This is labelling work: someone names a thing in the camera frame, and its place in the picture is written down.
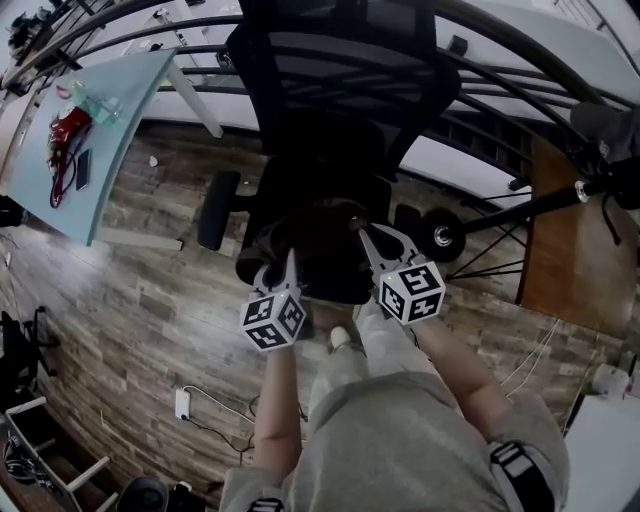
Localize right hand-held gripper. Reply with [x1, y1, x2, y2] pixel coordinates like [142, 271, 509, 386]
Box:
[357, 223, 446, 326]

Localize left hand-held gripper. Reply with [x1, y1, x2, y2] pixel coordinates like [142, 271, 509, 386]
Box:
[239, 247, 307, 354]

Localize brown leather bag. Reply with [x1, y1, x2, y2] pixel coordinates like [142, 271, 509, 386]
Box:
[234, 197, 374, 306]

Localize black mesh office chair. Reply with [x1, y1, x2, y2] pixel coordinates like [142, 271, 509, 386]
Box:
[197, 0, 462, 307]

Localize person's right forearm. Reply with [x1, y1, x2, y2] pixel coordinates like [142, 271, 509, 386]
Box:
[413, 312, 512, 447]

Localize person's left forearm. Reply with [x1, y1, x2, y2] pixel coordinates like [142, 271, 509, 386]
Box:
[253, 344, 307, 487]

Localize person's white shoe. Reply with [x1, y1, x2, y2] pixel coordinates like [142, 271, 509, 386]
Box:
[326, 325, 354, 354]

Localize person's white trousers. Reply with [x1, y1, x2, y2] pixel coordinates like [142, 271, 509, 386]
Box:
[309, 298, 437, 402]

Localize brown wooden table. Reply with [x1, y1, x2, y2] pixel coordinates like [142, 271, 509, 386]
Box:
[444, 133, 640, 342]

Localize person's grey shirt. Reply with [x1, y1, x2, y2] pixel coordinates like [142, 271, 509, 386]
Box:
[219, 370, 572, 512]

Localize dark smartphone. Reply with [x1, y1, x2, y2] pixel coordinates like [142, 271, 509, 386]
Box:
[74, 147, 95, 193]

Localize black hanging bag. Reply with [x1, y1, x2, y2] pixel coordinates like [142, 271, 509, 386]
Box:
[598, 143, 640, 247]

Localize light blue glass desk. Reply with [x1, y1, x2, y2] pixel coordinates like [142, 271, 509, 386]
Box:
[0, 48, 226, 252]

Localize clear plastic bottle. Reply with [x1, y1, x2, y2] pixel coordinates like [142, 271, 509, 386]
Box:
[69, 79, 124, 127]

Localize dark metal railing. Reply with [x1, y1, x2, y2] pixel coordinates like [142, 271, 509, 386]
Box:
[0, 0, 640, 202]

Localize pink white bag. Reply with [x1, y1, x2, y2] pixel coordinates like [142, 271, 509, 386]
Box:
[591, 363, 633, 399]

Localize white box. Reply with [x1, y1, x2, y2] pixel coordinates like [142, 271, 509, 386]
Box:
[563, 394, 640, 512]

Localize white power strip cable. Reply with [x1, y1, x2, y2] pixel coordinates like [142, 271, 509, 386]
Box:
[181, 383, 257, 419]

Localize black floor cable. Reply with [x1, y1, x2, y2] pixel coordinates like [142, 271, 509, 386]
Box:
[181, 394, 262, 454]

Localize long white cable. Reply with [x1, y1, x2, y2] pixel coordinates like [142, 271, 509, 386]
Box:
[499, 318, 562, 397]

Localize thin pale cable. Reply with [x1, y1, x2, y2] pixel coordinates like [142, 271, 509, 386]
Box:
[561, 333, 602, 437]

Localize red bag with straps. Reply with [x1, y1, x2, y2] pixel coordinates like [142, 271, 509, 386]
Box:
[46, 105, 96, 210]

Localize white shelf frame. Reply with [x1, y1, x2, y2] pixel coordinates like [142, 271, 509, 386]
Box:
[0, 394, 119, 512]

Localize bundle of black cables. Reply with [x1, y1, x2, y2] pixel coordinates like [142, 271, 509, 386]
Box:
[1, 433, 57, 497]

